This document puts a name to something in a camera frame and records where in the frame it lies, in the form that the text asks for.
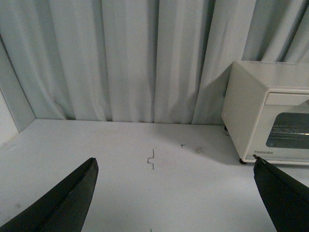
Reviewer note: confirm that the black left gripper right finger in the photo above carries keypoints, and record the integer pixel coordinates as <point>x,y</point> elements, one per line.
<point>286,199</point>

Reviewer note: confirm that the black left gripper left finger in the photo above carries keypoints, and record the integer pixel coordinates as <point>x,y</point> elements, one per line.
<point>63,208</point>

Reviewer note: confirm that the pale grey curtain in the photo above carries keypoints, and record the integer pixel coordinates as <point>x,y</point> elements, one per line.
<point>153,61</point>

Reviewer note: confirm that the white Toshiba toaster oven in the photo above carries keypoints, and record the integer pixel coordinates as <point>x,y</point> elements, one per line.
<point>248,86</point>

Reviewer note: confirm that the white glass oven door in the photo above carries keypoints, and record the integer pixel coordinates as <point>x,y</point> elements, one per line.
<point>282,131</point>

